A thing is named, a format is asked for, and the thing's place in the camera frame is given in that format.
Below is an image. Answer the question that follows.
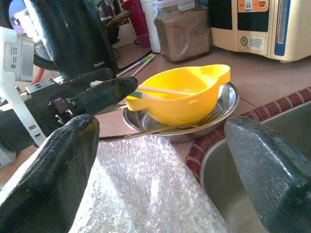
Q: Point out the white plastic container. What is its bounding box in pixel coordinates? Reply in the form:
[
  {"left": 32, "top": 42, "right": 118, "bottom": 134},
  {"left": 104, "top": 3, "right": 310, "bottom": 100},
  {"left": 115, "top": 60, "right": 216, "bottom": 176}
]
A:
[{"left": 139, "top": 0, "right": 161, "bottom": 53}]

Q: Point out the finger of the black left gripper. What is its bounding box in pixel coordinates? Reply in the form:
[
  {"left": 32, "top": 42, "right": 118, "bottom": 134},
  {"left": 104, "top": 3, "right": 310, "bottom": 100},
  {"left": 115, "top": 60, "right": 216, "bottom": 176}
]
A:
[
  {"left": 79, "top": 76, "right": 138, "bottom": 115},
  {"left": 60, "top": 67, "right": 114, "bottom": 87}
]

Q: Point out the steel sink basin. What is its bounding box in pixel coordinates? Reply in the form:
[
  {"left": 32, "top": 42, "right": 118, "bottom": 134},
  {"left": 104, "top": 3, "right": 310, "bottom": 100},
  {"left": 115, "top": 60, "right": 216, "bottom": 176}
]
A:
[{"left": 200, "top": 100, "right": 311, "bottom": 233}]

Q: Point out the yellow plastic bowl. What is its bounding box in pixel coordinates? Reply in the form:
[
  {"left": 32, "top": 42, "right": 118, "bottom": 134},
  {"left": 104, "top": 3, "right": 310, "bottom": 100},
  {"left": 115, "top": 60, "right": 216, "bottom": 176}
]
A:
[{"left": 125, "top": 64, "right": 231, "bottom": 127}]

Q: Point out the cream water ionizer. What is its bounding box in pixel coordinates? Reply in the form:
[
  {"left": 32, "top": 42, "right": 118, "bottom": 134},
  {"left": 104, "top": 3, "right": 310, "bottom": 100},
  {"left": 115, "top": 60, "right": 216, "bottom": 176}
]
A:
[{"left": 208, "top": 0, "right": 311, "bottom": 64}]

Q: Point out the white training chopstick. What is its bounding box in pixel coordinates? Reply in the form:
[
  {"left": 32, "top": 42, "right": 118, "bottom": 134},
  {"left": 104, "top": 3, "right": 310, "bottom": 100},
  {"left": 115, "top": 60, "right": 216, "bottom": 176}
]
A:
[
  {"left": 130, "top": 55, "right": 156, "bottom": 77},
  {"left": 118, "top": 53, "right": 154, "bottom": 76}
]

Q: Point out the black electric kettle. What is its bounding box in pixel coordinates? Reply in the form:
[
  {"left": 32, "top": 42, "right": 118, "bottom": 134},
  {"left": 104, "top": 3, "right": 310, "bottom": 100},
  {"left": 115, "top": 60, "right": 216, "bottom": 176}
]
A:
[{"left": 23, "top": 0, "right": 120, "bottom": 81}]

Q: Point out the beige chopstick with green end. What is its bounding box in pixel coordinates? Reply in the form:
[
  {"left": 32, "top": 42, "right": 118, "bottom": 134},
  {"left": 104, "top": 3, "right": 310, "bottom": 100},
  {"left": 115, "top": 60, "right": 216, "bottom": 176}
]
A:
[
  {"left": 89, "top": 81, "right": 194, "bottom": 96},
  {"left": 132, "top": 91, "right": 178, "bottom": 100}
]

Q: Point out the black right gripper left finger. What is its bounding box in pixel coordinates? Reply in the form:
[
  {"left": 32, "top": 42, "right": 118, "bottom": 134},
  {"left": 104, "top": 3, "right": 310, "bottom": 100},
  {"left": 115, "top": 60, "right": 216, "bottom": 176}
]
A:
[{"left": 0, "top": 114, "right": 101, "bottom": 233}]

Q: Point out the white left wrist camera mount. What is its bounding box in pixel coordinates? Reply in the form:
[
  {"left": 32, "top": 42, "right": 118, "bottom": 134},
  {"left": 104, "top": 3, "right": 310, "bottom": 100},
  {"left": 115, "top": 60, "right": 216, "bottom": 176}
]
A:
[{"left": 0, "top": 26, "right": 47, "bottom": 148}]

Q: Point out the red plastic cup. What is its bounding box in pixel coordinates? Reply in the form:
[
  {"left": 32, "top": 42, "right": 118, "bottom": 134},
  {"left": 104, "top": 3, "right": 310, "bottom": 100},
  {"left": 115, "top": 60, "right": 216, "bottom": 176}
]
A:
[{"left": 124, "top": 0, "right": 151, "bottom": 49}]

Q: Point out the clear jar of brown powder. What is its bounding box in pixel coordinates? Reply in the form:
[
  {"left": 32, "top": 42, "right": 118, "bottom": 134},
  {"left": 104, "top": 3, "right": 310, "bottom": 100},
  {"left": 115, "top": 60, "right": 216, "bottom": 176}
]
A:
[{"left": 153, "top": 0, "right": 211, "bottom": 63}]

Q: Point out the steel fork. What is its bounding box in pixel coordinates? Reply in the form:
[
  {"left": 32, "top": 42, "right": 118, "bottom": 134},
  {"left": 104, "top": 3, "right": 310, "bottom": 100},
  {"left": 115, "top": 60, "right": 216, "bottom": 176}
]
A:
[{"left": 99, "top": 108, "right": 228, "bottom": 142}]

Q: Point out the round steel bowl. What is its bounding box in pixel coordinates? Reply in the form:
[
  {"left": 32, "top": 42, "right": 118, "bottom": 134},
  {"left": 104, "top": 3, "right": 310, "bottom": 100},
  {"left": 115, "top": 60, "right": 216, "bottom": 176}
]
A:
[{"left": 122, "top": 82, "right": 241, "bottom": 143}]

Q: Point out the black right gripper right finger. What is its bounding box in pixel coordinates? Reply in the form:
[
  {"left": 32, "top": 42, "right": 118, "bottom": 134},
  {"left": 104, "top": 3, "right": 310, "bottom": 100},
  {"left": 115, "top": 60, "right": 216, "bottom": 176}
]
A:
[{"left": 224, "top": 116, "right": 311, "bottom": 233}]

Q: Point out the orange rubber hose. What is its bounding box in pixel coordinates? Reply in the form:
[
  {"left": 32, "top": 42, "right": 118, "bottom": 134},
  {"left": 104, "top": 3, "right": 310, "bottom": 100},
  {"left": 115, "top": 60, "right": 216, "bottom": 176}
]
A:
[{"left": 35, "top": 66, "right": 46, "bottom": 83}]

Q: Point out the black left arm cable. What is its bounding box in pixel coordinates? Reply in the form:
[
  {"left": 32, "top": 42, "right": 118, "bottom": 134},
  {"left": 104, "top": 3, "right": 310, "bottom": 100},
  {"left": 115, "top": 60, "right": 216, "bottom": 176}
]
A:
[{"left": 33, "top": 54, "right": 60, "bottom": 71}]

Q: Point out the clear bubble wrap sheet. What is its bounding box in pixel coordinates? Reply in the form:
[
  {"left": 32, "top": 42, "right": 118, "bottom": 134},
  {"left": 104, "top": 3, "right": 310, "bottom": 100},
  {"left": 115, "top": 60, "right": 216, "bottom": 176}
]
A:
[{"left": 69, "top": 134, "right": 229, "bottom": 233}]

